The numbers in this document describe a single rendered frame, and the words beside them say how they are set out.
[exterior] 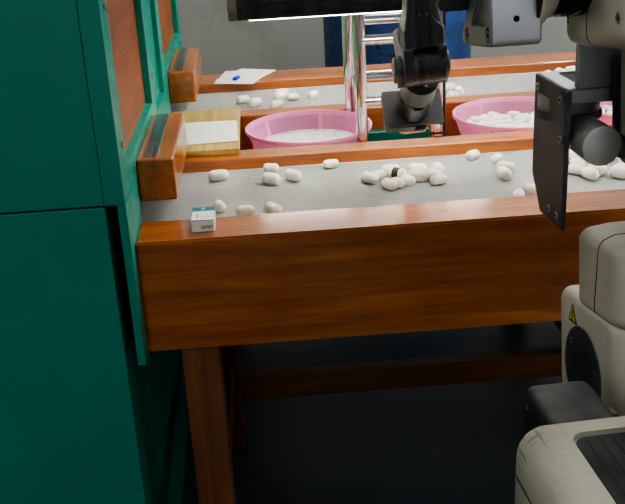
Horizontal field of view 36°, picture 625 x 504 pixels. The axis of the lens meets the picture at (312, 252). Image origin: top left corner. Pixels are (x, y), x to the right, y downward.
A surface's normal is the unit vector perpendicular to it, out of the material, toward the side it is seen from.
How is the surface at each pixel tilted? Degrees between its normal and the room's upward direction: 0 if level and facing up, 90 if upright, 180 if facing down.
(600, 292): 90
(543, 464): 45
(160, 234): 0
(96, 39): 90
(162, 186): 90
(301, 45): 90
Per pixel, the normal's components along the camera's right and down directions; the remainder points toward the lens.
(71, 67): 0.07, 0.37
